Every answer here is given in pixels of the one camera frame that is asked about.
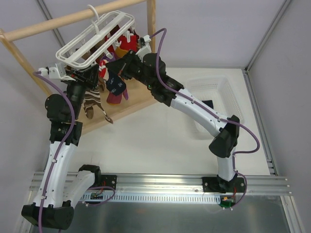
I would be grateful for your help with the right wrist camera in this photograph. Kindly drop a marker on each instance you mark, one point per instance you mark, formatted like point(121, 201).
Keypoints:
point(144, 46)

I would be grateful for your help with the aluminium mounting rail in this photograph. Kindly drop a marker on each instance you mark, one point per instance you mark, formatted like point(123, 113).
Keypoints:
point(189, 188)

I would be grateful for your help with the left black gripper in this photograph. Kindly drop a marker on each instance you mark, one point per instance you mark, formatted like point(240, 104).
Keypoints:
point(85, 76)

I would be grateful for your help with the purple striped sock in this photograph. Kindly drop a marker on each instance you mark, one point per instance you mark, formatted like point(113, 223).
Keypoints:
point(113, 100)

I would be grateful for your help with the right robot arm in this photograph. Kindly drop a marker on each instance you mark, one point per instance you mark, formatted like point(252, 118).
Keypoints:
point(151, 72)

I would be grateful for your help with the white plastic clip hanger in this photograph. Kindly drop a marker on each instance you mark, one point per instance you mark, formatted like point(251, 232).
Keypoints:
point(110, 25)

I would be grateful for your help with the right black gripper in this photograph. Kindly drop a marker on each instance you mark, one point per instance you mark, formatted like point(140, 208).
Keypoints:
point(129, 65)

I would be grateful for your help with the dark navy sock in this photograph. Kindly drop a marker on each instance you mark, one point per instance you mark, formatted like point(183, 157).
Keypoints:
point(208, 104)

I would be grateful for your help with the white plastic basket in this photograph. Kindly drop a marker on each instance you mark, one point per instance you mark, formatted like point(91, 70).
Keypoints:
point(219, 90)

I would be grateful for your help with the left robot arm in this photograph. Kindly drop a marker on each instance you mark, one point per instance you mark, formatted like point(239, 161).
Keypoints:
point(53, 206)

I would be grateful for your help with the red white striped sock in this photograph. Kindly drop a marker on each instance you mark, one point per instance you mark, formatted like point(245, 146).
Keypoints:
point(103, 73)

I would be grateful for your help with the brown white striped sock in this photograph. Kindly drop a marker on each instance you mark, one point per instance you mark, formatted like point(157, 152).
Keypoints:
point(93, 98)

